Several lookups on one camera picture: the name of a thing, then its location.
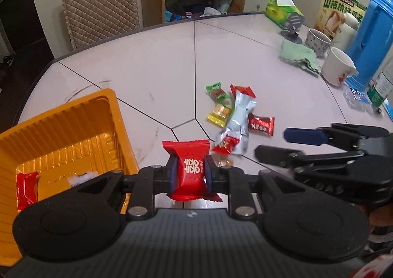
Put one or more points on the dark red candy packet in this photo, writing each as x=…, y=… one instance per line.
x=261, y=124

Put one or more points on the blue thermos jug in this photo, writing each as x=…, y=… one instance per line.
x=371, y=41

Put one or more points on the clear golden candy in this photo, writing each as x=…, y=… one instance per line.
x=222, y=161

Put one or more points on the orange plastic tray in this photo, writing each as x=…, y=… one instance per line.
x=76, y=130

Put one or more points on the clear plastic bottle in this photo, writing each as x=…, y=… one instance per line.
x=382, y=84

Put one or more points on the red white garment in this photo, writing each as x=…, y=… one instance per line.
x=377, y=268

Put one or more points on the red square candy packet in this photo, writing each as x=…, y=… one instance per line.
x=190, y=170

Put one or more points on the white paper scrap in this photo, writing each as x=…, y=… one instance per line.
x=81, y=178

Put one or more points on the green tissue box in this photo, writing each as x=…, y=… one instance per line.
x=276, y=12

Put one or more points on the dark phone stand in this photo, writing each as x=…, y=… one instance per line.
x=291, y=35

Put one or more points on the white mug with flower print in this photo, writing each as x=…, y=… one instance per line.
x=336, y=66

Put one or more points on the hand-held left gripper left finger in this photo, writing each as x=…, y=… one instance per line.
x=173, y=172

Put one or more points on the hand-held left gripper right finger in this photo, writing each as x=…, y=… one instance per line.
x=209, y=173

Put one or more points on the beige quilted chair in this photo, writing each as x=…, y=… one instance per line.
x=98, y=2

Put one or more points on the green cloth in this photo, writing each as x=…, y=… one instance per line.
x=299, y=55

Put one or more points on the long silver red snack packet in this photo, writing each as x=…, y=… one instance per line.
x=239, y=115

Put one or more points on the yellow green snack box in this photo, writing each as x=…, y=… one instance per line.
x=330, y=8

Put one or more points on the patterned white cup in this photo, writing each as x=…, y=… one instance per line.
x=316, y=46

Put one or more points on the green candy packet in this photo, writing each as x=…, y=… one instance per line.
x=216, y=92

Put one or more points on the small red yellow-print packet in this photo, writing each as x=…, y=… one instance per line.
x=225, y=143

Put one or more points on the clear plastic tissue pack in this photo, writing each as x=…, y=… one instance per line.
x=356, y=98

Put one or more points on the yellow candy packet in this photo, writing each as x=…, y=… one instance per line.
x=219, y=112

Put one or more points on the white plastic bag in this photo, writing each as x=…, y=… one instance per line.
x=222, y=2

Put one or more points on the shiny red candy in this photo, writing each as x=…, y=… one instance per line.
x=26, y=189

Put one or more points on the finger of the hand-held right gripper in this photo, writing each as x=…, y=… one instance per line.
x=273, y=153
x=302, y=136

